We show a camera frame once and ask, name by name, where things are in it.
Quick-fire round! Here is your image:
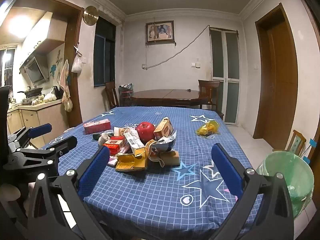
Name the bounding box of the frosted glass double door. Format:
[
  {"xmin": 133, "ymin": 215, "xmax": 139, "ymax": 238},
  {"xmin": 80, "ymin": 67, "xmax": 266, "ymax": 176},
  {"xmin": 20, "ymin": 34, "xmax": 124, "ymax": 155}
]
[{"xmin": 209, "ymin": 27, "xmax": 241, "ymax": 126}]

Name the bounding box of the yellow cardboard box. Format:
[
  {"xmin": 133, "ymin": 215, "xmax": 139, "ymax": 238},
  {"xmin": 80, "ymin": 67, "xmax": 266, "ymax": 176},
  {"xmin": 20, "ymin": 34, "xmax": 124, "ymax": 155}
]
[{"xmin": 115, "ymin": 146, "xmax": 148, "ymax": 172}]

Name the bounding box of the dark window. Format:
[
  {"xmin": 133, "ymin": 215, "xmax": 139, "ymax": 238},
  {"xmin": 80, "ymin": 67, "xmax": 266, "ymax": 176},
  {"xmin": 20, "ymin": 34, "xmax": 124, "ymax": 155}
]
[{"xmin": 93, "ymin": 15, "xmax": 117, "ymax": 88}]

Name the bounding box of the white printed box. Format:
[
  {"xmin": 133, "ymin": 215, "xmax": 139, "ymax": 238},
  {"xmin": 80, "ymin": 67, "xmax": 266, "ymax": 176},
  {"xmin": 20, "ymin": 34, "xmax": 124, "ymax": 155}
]
[{"xmin": 123, "ymin": 132, "xmax": 146, "ymax": 153}]

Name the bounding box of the framed wall picture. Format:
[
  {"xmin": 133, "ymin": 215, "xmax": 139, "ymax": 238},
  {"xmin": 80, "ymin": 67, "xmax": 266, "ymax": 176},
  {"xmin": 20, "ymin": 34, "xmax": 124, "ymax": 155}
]
[{"xmin": 145, "ymin": 20, "xmax": 175, "ymax": 46}]

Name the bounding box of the hanging pale cloth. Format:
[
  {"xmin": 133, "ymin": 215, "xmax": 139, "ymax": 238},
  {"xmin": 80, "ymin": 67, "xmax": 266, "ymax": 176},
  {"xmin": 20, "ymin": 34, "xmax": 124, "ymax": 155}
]
[{"xmin": 59, "ymin": 59, "xmax": 73, "ymax": 112}]

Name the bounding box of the brown kitchen door frame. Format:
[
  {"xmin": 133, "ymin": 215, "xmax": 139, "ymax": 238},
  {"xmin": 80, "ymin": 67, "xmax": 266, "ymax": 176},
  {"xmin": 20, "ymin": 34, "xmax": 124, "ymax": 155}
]
[{"xmin": 21, "ymin": 0, "xmax": 84, "ymax": 128}]

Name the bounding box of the orange and white paper cup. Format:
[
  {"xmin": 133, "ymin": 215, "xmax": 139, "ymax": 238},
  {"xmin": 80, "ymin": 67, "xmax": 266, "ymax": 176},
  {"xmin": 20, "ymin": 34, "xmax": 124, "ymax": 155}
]
[{"xmin": 114, "ymin": 126, "xmax": 137, "ymax": 137}]

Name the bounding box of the crumpled brown paper wrapper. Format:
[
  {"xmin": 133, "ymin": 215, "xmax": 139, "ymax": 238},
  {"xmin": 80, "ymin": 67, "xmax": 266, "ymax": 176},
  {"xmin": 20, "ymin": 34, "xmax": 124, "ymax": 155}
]
[{"xmin": 146, "ymin": 140, "xmax": 165, "ymax": 167}]

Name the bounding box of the trash bin with green liner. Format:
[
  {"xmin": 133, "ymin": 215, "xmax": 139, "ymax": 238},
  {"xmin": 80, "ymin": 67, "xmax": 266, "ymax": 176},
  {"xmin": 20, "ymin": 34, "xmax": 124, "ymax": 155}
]
[{"xmin": 255, "ymin": 150, "xmax": 315, "ymax": 220}]

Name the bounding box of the red and white carton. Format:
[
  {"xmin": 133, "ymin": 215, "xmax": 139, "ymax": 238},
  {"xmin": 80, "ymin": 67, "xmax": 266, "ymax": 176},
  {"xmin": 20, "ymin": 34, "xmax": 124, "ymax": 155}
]
[{"xmin": 103, "ymin": 136, "xmax": 127, "ymax": 155}]

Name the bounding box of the wooden upper kitchen cabinet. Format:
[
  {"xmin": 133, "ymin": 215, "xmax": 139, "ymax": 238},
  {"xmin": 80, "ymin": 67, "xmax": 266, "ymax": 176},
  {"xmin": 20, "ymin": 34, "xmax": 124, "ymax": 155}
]
[{"xmin": 0, "ymin": 6, "xmax": 68, "ymax": 63}]

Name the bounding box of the beige sponge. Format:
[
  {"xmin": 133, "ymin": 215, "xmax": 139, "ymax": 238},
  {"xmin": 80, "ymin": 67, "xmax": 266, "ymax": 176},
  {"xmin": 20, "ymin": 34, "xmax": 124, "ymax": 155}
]
[{"xmin": 160, "ymin": 151, "xmax": 181, "ymax": 166}]

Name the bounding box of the dark wooden dining table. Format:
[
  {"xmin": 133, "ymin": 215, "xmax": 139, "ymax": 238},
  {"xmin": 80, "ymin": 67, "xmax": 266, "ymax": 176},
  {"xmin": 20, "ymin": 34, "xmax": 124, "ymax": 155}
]
[{"xmin": 124, "ymin": 89, "xmax": 209, "ymax": 109}]

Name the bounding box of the crumpled grey paper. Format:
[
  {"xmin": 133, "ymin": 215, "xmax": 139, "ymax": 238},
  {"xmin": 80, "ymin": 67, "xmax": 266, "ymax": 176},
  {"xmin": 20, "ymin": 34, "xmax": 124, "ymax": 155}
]
[{"xmin": 97, "ymin": 132, "xmax": 111, "ymax": 146}]

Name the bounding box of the hanging white plastic bag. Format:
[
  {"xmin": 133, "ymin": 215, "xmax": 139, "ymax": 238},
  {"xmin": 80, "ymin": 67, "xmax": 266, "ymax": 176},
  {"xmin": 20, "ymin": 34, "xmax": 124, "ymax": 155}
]
[{"xmin": 71, "ymin": 42, "xmax": 83, "ymax": 73}]

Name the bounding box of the steel range hood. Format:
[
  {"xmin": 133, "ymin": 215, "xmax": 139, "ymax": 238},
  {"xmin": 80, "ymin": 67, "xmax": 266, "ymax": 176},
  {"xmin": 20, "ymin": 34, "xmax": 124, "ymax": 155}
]
[{"xmin": 19, "ymin": 54, "xmax": 50, "ymax": 85}]

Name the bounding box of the yellow plastic bag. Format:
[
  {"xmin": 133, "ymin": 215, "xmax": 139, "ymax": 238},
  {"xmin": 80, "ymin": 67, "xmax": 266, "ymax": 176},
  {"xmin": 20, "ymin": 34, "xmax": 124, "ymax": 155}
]
[{"xmin": 196, "ymin": 120, "xmax": 220, "ymax": 137}]

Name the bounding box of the grey wall cable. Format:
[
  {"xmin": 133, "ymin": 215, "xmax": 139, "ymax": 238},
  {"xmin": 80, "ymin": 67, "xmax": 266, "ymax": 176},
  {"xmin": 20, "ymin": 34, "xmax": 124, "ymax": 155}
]
[{"xmin": 142, "ymin": 25, "xmax": 210, "ymax": 70}]

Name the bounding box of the black wok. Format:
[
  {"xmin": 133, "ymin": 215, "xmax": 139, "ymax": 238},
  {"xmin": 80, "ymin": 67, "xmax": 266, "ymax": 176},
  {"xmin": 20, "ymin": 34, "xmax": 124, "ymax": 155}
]
[{"xmin": 17, "ymin": 86, "xmax": 43, "ymax": 97}]

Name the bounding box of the blue star-print tablecloth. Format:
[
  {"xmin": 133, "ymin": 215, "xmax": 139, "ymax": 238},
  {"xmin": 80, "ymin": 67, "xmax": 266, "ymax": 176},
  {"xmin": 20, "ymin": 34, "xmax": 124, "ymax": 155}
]
[{"xmin": 41, "ymin": 106, "xmax": 263, "ymax": 233}]

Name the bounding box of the beige kitchen counter cabinet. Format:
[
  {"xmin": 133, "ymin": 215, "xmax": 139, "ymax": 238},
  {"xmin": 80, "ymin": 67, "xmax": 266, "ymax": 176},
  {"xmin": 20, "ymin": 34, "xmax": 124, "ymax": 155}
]
[{"xmin": 6, "ymin": 97, "xmax": 69, "ymax": 148}]

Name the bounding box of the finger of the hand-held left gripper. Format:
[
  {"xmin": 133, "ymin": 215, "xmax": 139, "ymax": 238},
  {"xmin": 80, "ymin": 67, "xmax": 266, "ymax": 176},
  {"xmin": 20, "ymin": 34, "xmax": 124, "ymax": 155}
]
[
  {"xmin": 7, "ymin": 123, "xmax": 53, "ymax": 153},
  {"xmin": 2, "ymin": 135, "xmax": 78, "ymax": 178}
]

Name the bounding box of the small wooden chair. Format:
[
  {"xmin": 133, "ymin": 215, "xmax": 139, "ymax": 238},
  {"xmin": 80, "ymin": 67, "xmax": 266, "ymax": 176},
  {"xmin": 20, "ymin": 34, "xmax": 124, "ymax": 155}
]
[{"xmin": 272, "ymin": 129, "xmax": 307, "ymax": 157}]

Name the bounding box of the brown snack box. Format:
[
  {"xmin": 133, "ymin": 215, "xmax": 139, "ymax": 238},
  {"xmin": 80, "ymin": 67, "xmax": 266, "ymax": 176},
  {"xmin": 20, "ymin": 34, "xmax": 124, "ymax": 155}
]
[{"xmin": 153, "ymin": 117, "xmax": 174, "ymax": 139}]

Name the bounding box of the red apple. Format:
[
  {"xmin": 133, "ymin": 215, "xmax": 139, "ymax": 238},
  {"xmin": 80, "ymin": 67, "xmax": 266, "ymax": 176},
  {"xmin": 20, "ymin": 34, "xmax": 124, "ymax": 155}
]
[{"xmin": 135, "ymin": 121, "xmax": 156, "ymax": 144}]

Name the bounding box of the dark basket with bottles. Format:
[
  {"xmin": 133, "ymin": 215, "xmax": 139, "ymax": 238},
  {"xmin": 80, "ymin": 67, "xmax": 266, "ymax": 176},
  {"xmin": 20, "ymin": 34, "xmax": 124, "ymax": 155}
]
[{"xmin": 118, "ymin": 83, "xmax": 134, "ymax": 107}]

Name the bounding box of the gold wall clock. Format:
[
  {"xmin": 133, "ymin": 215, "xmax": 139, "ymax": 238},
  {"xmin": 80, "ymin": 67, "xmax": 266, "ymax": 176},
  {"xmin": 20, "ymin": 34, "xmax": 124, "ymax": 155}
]
[{"xmin": 83, "ymin": 5, "xmax": 98, "ymax": 26}]

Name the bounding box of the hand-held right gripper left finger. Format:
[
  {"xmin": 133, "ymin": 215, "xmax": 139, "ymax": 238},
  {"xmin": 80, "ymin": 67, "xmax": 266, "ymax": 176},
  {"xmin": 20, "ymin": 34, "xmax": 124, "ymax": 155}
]
[{"xmin": 26, "ymin": 145, "xmax": 120, "ymax": 240}]

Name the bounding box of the red tissue box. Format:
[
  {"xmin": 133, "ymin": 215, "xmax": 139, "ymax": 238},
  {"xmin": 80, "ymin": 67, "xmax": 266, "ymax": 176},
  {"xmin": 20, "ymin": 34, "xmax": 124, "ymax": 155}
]
[{"xmin": 83, "ymin": 119, "xmax": 111, "ymax": 135}]

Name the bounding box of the person's left hand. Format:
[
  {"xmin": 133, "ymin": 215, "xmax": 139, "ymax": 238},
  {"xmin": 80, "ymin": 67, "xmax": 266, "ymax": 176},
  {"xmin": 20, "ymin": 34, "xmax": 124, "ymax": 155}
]
[{"xmin": 0, "ymin": 183, "xmax": 22, "ymax": 203}]

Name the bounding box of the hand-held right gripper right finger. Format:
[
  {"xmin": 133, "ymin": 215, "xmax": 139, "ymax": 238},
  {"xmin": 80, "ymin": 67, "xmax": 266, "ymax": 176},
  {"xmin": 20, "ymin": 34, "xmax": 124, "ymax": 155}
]
[{"xmin": 211, "ymin": 143, "xmax": 294, "ymax": 240}]

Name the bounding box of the kitchen window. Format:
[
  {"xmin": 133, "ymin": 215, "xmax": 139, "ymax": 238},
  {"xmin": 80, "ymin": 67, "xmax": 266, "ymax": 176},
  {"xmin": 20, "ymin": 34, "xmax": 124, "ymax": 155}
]
[{"xmin": 0, "ymin": 46, "xmax": 17, "ymax": 87}]

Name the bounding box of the dark wooden dining chair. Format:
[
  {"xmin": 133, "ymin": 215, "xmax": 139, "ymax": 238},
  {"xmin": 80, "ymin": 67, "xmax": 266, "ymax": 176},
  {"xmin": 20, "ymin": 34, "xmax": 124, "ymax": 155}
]
[
  {"xmin": 104, "ymin": 81, "xmax": 120, "ymax": 110},
  {"xmin": 198, "ymin": 79, "xmax": 225, "ymax": 120}
]

